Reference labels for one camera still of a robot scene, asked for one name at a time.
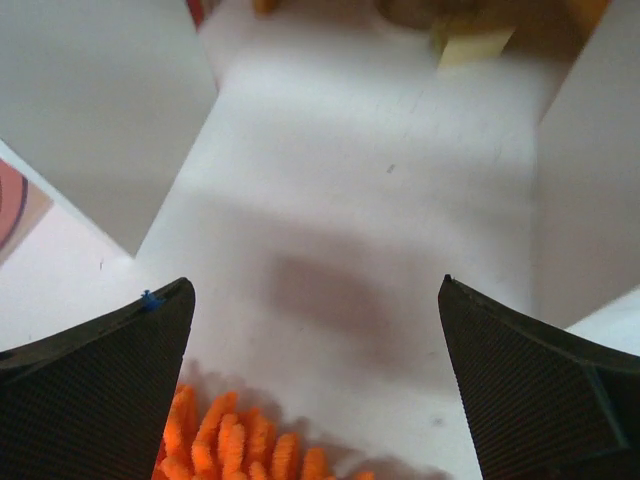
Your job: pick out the yellow sticky note pad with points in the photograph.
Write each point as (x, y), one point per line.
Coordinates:
(457, 43)

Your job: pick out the white wooden bookshelf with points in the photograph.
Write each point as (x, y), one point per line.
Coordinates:
(316, 175)

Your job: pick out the orange chenille duster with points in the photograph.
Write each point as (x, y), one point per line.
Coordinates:
(226, 443)

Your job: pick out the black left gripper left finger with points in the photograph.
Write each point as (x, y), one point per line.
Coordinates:
(91, 402)

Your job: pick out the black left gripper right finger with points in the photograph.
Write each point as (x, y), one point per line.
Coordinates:
(540, 403)

